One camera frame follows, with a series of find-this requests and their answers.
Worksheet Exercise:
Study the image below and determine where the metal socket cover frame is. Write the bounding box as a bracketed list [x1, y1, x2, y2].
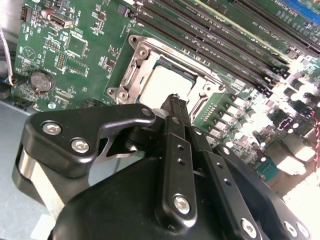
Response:
[129, 41, 223, 121]

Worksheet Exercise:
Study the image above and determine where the silver topped CPU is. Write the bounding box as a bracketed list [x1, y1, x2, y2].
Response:
[138, 65, 199, 106]

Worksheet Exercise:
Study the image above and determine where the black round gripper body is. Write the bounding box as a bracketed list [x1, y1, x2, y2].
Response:
[48, 157, 237, 240]

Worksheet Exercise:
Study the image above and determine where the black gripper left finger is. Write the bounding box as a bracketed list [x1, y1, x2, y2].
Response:
[11, 93, 199, 233]

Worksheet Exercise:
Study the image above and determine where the thin wire locking lever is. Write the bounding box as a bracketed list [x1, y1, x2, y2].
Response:
[189, 93, 210, 120]
[122, 59, 140, 90]

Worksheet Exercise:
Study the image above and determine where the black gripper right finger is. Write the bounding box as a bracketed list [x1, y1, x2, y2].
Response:
[178, 97, 313, 240]

